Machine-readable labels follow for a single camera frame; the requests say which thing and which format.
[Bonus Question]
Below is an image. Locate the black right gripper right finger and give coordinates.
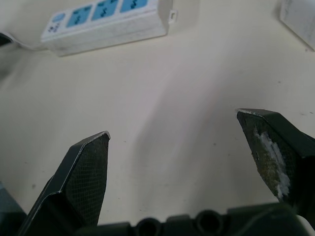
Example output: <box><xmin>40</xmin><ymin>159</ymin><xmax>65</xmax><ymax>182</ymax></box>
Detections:
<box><xmin>235</xmin><ymin>108</ymin><xmax>315</xmax><ymax>214</ymax></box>

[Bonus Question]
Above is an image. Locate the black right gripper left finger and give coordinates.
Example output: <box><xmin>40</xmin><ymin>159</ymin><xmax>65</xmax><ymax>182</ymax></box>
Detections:
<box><xmin>16</xmin><ymin>130</ymin><xmax>111</xmax><ymax>236</ymax></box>

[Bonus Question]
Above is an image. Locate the white blue power strip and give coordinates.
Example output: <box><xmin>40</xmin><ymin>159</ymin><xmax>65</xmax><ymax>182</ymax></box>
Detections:
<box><xmin>40</xmin><ymin>0</ymin><xmax>177</xmax><ymax>58</ymax></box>

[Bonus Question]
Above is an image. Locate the white box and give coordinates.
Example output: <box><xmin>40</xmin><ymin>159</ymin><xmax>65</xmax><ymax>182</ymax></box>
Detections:
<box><xmin>279</xmin><ymin>0</ymin><xmax>315</xmax><ymax>52</ymax></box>

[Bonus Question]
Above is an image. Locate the black rounded object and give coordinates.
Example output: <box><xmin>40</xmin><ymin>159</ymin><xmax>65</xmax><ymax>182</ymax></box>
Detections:
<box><xmin>0</xmin><ymin>31</ymin><xmax>13</xmax><ymax>49</ymax></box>

